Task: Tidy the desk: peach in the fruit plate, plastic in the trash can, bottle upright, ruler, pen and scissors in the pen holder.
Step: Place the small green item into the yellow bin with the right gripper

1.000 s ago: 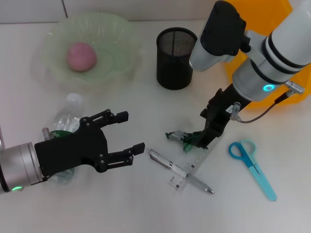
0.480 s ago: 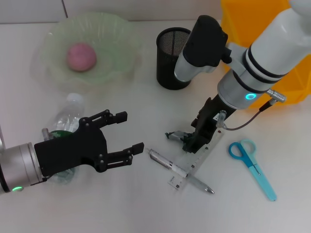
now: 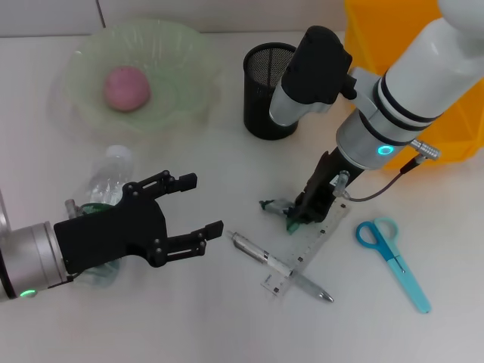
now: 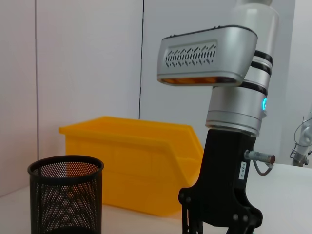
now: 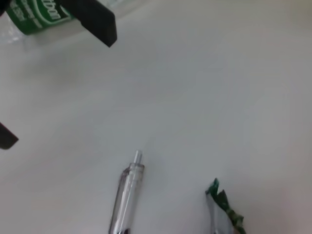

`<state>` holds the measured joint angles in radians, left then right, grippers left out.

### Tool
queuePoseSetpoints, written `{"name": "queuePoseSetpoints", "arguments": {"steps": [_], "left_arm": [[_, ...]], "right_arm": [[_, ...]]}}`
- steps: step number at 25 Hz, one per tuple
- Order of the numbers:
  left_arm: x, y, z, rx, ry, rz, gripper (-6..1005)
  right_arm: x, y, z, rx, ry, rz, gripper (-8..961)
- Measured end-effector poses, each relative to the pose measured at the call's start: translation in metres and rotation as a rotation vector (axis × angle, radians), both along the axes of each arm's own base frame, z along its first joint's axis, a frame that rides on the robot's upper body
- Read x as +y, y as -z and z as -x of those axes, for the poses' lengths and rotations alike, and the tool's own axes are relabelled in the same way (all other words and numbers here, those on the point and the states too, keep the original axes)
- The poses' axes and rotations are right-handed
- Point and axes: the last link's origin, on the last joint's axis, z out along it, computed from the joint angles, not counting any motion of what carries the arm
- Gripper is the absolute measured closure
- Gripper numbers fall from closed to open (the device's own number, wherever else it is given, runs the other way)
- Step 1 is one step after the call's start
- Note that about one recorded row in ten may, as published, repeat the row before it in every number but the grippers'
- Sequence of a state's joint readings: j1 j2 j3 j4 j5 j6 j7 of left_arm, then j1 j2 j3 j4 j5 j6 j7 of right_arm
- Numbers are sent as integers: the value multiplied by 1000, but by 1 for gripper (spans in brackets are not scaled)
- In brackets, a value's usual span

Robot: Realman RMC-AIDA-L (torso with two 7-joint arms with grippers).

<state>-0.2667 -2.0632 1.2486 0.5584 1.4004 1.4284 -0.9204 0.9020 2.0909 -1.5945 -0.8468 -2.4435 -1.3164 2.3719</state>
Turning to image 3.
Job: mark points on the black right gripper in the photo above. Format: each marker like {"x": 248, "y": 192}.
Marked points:
{"x": 327, "y": 177}

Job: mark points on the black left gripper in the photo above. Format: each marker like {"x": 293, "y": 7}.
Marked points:
{"x": 113, "y": 234}

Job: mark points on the transparent plastic ruler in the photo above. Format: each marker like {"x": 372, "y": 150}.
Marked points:
{"x": 314, "y": 246}

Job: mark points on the green plastic wrapper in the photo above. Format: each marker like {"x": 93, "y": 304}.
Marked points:
{"x": 274, "y": 206}

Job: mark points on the clear water bottle green label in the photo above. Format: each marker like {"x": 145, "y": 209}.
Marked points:
{"x": 111, "y": 170}

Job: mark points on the blue plastic scissors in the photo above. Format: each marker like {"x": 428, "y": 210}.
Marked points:
{"x": 410, "y": 283}

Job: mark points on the pink ball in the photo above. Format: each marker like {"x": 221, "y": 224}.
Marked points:
{"x": 126, "y": 89}

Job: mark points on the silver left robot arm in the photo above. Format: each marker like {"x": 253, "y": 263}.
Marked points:
{"x": 30, "y": 261}

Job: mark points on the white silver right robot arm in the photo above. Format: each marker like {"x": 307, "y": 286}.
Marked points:
{"x": 416, "y": 75}

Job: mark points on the silver white ballpoint pen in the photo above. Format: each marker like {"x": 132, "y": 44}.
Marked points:
{"x": 257, "y": 253}

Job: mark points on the black mesh pen holder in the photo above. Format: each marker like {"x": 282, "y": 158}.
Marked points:
{"x": 259, "y": 113}

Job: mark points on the translucent green fruit plate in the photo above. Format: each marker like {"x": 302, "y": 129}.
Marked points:
{"x": 174, "y": 75}

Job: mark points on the yellow plastic bin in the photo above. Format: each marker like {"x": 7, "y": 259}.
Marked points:
{"x": 453, "y": 128}

